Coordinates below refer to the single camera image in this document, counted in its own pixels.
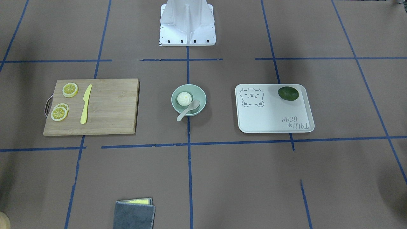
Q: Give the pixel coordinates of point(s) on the translucent white spoon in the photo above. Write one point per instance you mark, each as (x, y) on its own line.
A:
(193, 105)

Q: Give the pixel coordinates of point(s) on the white steamed bun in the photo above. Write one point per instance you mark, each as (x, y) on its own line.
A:
(184, 99)

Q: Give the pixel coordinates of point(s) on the mint green bowl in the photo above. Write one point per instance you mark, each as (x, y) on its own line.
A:
(196, 93)

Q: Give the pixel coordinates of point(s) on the white bear tray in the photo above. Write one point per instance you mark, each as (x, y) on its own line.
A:
(260, 109)

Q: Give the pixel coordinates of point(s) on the dark green avocado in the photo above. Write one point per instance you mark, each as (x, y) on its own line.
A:
(288, 93)

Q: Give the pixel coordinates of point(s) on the bamboo cutting board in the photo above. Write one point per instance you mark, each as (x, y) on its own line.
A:
(112, 108)

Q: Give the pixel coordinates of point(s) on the yellow sponge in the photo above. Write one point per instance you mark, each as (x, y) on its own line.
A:
(145, 201)

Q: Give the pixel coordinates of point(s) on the yellow plastic knife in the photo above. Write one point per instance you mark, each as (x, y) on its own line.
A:
(86, 98)

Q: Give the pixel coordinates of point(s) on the grey folded cloth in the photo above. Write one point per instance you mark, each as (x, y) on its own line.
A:
(133, 215)

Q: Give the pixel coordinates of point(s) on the lemon slice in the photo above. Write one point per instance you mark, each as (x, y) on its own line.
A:
(59, 113)
(64, 105)
(70, 90)

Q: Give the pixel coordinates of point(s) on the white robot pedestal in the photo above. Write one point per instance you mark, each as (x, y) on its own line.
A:
(187, 23)

